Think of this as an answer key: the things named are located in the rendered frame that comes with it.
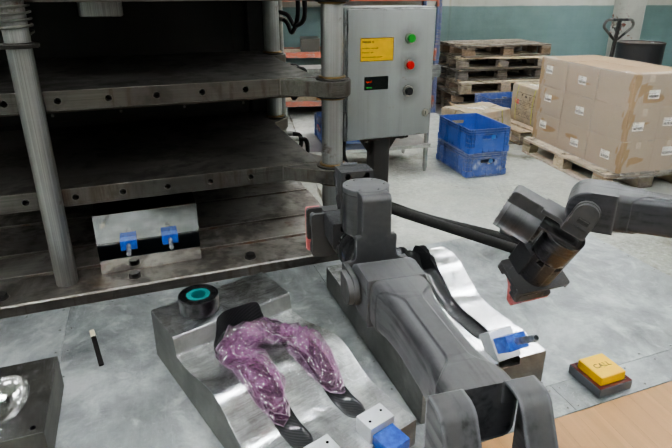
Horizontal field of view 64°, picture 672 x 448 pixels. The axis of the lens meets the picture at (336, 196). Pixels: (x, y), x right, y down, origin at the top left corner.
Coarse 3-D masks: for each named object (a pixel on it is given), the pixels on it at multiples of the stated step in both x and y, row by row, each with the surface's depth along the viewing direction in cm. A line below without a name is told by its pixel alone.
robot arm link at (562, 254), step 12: (540, 228) 79; (552, 228) 79; (540, 240) 81; (552, 240) 78; (564, 240) 78; (576, 240) 78; (540, 252) 81; (552, 252) 79; (564, 252) 78; (576, 252) 78; (552, 264) 81; (564, 264) 81
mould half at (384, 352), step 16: (448, 256) 125; (336, 272) 133; (448, 272) 122; (464, 272) 122; (336, 288) 130; (464, 288) 119; (464, 304) 115; (480, 304) 115; (352, 320) 122; (480, 320) 109; (496, 320) 109; (368, 336) 114; (384, 336) 105; (384, 352) 106; (480, 352) 99; (528, 352) 99; (544, 352) 100; (384, 368) 107; (400, 368) 100; (512, 368) 98; (528, 368) 100; (400, 384) 101; (416, 384) 94; (416, 400) 95; (416, 416) 96
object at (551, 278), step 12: (504, 264) 87; (528, 264) 84; (540, 264) 82; (516, 276) 86; (528, 276) 85; (540, 276) 83; (552, 276) 83; (564, 276) 88; (516, 288) 84; (528, 288) 85; (540, 288) 85; (552, 288) 86
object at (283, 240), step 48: (192, 192) 207; (240, 192) 207; (288, 192) 209; (0, 240) 167; (240, 240) 167; (288, 240) 167; (0, 288) 140; (48, 288) 140; (96, 288) 140; (144, 288) 143
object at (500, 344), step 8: (504, 328) 99; (480, 336) 100; (488, 336) 98; (496, 336) 98; (504, 336) 94; (512, 336) 94; (520, 336) 95; (528, 336) 90; (536, 336) 90; (488, 344) 98; (496, 344) 97; (504, 344) 94; (512, 344) 94; (520, 344) 94; (528, 344) 94; (488, 352) 99; (496, 352) 97; (504, 352) 95; (512, 352) 97; (496, 360) 97
